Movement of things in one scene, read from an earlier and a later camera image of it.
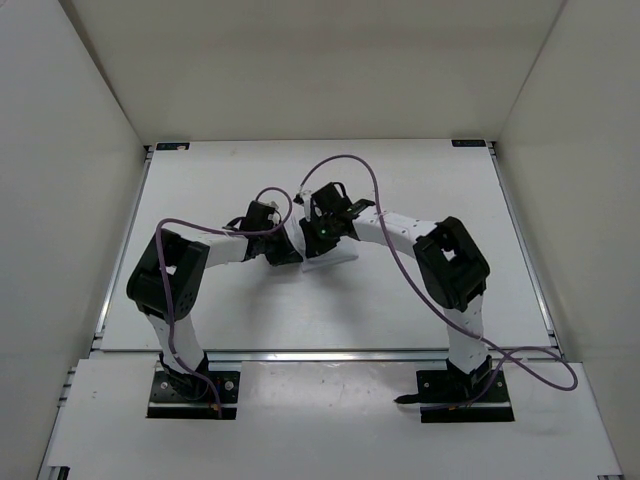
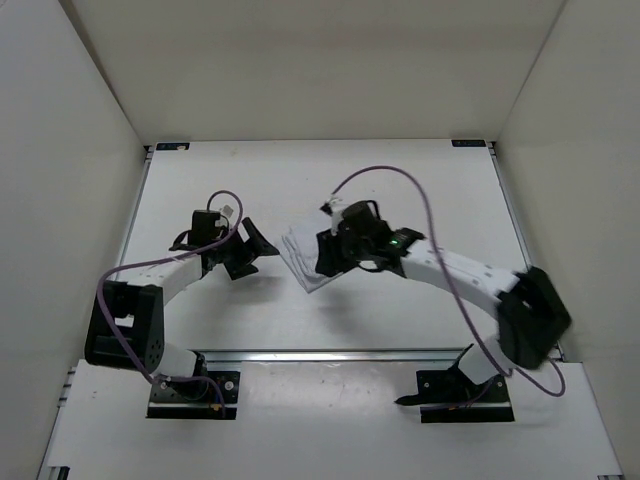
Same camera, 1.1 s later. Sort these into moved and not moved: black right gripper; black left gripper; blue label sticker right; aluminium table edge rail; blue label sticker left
Moved: black left gripper; black right gripper
Not moved: aluminium table edge rail; blue label sticker right; blue label sticker left
